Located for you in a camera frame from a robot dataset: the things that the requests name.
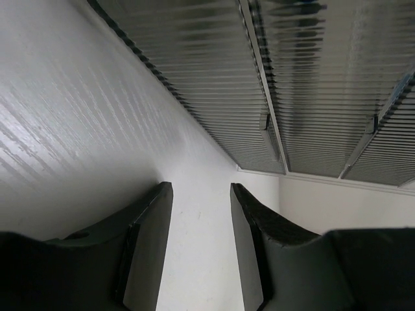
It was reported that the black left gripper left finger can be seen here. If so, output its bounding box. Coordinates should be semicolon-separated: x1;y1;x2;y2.
1;182;173;310

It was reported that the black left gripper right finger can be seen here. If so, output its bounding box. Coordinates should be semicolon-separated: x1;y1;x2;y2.
230;183;414;310

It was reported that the clear plastic organizer box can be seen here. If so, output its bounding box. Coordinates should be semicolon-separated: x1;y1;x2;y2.
90;1;414;191

